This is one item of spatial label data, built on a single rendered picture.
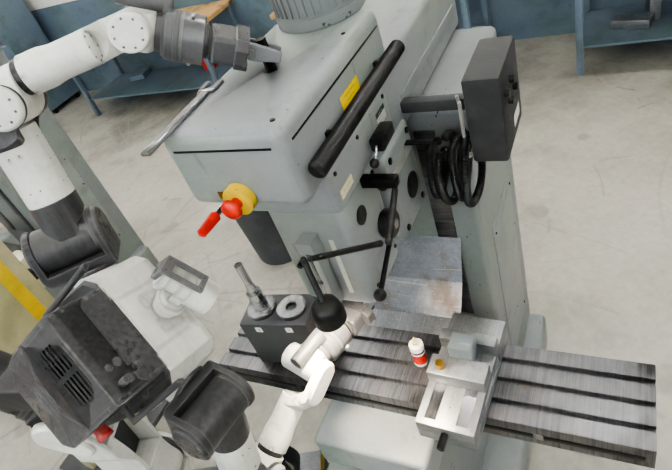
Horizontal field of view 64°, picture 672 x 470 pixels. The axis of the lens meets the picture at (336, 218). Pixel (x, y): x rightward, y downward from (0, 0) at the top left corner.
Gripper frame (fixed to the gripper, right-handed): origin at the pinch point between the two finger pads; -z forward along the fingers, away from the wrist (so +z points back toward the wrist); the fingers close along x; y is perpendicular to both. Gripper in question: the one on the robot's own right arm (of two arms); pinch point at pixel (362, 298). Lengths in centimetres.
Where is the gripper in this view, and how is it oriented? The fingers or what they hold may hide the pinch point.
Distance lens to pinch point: 144.0
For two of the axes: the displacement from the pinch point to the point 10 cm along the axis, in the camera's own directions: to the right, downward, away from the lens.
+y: 2.9, 7.5, 5.9
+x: -7.6, -2.0, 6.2
